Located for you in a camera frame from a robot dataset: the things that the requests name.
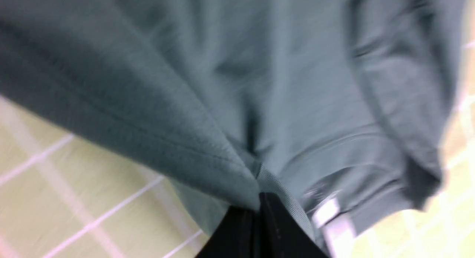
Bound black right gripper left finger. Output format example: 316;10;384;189
196;207;260;258

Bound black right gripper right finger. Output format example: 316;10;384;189
259;193;327;258

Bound green long sleeve shirt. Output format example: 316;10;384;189
0;0;465;258

